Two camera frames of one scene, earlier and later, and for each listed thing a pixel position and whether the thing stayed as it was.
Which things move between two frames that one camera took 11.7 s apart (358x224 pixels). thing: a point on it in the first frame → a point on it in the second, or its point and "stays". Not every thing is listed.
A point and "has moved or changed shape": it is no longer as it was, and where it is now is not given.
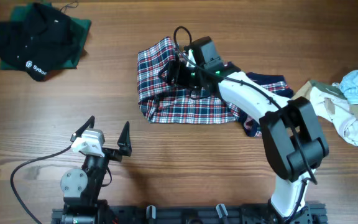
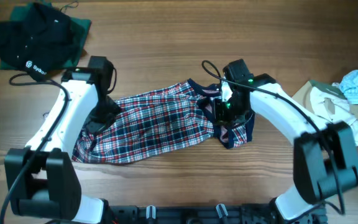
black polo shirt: (46, 40) stays
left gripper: (123, 143) → (96, 127)
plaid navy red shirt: (160, 101) has moved or changed shape
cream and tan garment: (352, 120) stays
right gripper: (173, 73) → (224, 116)
